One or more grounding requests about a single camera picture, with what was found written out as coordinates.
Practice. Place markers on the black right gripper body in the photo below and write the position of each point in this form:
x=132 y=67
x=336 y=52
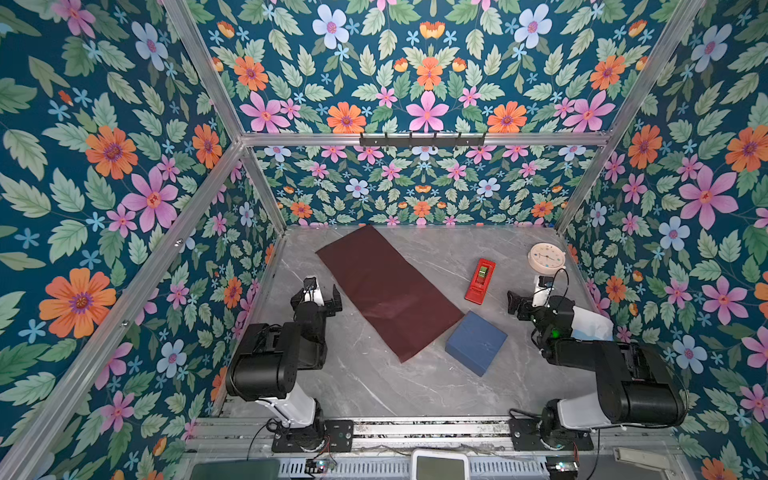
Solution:
x=527 y=303

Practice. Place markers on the blue gift box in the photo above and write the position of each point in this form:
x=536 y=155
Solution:
x=475 y=343

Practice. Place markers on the maroon wrapping paper sheet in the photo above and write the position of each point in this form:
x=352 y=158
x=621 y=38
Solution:
x=402 y=305

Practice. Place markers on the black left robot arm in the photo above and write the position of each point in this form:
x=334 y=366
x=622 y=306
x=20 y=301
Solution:
x=265 y=366

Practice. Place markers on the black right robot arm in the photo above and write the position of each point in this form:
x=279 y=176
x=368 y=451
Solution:
x=633 y=387

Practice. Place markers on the red tape dispenser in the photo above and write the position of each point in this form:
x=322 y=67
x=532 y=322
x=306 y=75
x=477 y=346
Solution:
x=480 y=281

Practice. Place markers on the white power strip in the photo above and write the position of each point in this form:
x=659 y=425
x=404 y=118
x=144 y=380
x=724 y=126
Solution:
x=643 y=459

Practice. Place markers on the dark green pad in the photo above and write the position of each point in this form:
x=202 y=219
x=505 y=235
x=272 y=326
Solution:
x=263 y=469

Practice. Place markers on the white screen device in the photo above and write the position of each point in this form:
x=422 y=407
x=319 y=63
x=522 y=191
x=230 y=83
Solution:
x=430 y=464

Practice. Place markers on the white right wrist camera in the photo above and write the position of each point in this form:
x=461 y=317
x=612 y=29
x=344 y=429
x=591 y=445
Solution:
x=543 y=288

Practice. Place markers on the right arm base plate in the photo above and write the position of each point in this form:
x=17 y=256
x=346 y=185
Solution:
x=528 y=434

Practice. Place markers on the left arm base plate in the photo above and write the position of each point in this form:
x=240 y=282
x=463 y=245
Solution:
x=335 y=436

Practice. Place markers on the black hook rail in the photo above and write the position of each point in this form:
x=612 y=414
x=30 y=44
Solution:
x=439 y=140

